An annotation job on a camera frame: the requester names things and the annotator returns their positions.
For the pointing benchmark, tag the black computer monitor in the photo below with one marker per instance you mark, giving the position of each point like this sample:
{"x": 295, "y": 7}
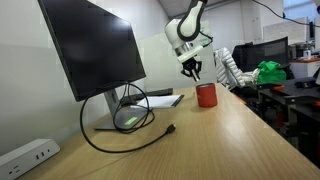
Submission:
{"x": 93, "y": 46}

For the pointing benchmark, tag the marker with white cap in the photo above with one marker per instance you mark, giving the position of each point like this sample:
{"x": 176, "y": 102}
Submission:
{"x": 197, "y": 78}

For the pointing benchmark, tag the white wall whiteboard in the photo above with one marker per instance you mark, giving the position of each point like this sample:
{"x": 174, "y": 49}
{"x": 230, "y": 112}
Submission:
{"x": 283, "y": 31}

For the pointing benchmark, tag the black office chair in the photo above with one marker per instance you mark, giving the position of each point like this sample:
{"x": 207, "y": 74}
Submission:
{"x": 266, "y": 53}

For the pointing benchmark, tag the black side table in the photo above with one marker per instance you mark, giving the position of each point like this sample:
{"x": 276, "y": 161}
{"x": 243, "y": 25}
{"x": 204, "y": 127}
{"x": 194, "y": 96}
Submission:
{"x": 296, "y": 96}

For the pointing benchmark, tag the grey monitor stand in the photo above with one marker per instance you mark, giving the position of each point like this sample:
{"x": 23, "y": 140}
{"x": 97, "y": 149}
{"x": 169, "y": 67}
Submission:
{"x": 111, "y": 100}

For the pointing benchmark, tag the glass whiteboard with writing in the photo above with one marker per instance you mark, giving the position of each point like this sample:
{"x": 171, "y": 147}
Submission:
{"x": 160, "y": 63}

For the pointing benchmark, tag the black keyboard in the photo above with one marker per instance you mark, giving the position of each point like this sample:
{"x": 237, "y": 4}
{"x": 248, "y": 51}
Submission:
{"x": 156, "y": 92}

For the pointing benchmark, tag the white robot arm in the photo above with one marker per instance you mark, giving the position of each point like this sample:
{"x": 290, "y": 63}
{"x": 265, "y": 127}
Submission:
{"x": 186, "y": 30}

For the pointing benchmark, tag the white puffer jacket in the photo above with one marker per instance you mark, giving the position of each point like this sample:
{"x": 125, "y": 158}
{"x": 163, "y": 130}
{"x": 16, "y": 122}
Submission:
{"x": 228, "y": 66}

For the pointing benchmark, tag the white power strip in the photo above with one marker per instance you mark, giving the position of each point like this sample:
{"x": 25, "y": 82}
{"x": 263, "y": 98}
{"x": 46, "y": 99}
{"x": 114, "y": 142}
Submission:
{"x": 23, "y": 156}

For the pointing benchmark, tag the green sticky note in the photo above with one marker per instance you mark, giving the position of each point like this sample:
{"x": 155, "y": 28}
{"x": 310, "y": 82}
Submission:
{"x": 131, "y": 121}

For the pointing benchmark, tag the red mug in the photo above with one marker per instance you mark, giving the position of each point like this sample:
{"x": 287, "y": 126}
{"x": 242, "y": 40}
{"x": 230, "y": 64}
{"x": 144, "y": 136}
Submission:
{"x": 206, "y": 96}

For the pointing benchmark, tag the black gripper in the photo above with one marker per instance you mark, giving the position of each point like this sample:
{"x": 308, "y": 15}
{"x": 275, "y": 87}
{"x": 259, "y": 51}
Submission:
{"x": 190, "y": 63}

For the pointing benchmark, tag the green bag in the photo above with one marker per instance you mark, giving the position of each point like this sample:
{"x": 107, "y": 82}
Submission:
{"x": 271, "y": 73}

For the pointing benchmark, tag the white cup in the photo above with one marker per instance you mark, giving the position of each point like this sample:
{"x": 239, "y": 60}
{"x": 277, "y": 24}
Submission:
{"x": 307, "y": 55}

